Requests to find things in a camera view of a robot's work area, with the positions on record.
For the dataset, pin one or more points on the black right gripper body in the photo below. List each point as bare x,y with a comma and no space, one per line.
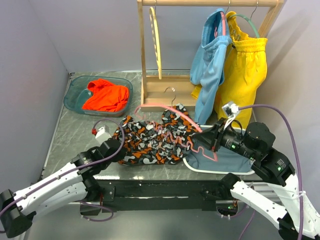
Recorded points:
230,138

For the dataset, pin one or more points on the camouflage patterned shorts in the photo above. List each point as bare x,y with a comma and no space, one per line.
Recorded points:
145,142

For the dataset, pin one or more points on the pink hanger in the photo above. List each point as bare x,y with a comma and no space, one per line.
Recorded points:
189,144
220,26

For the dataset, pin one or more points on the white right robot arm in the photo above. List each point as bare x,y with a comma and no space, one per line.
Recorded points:
295,217

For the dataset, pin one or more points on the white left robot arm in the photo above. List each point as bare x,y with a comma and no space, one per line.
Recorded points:
73,182

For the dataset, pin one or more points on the light blue shorts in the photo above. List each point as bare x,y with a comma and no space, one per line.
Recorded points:
207,68

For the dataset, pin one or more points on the yellow shorts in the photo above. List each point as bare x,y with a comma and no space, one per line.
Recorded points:
245,69

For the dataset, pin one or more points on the orange shorts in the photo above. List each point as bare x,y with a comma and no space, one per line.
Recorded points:
106,96

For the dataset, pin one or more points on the pink hanger under blue shorts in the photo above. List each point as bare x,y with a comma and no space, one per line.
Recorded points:
220,26

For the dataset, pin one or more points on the green hanger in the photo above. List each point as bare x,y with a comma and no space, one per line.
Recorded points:
257,35

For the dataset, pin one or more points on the yellow hanger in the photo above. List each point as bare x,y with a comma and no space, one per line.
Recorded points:
156,40

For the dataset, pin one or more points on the grey-blue cloth in basket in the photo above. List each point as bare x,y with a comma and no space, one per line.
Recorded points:
225,162

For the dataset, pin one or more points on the white laundry basket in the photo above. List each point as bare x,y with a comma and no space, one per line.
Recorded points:
200,170

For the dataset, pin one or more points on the wooden clothes rack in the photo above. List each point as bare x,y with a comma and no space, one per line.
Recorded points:
164,89

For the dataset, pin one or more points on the teal plastic bin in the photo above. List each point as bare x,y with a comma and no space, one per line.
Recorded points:
78,93

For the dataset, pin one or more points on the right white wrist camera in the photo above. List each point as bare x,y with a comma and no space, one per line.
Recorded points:
231,111

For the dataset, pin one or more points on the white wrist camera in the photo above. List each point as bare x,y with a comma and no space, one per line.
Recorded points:
231,111
102,134

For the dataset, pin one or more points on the aluminium extrusion rail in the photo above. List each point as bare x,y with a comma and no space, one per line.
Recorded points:
263,189

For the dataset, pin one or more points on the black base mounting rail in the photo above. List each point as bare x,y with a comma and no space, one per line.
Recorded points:
152,195

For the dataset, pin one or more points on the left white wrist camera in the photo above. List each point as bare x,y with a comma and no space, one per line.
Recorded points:
102,134

